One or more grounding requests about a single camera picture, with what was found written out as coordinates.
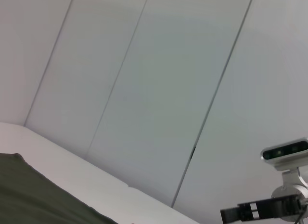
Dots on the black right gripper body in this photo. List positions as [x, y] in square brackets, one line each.
[281, 207]

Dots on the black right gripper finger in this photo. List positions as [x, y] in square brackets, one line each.
[231, 214]

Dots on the dark green FREE t-shirt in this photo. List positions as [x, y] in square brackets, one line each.
[29, 192]

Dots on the silver depth camera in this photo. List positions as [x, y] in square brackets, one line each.
[279, 154]

